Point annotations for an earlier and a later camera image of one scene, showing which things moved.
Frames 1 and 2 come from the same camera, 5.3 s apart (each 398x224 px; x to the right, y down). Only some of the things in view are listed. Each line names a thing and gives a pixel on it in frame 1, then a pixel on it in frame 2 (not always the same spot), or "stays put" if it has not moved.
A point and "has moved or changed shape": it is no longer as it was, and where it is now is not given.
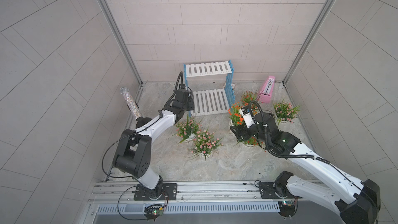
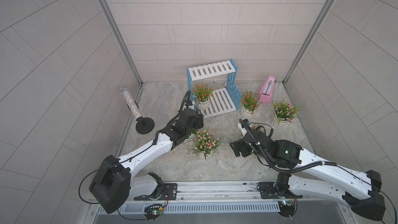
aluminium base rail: [115, 198] stays put
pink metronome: [266, 92] stays put
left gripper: [189, 102] to [199, 121]
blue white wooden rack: [212, 85] has moved or changed shape
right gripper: [243, 128] to [241, 143]
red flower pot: [237, 119] to [202, 94]
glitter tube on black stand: [140, 120] stays put
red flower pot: [248, 97] stays put
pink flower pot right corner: [285, 111] stays put
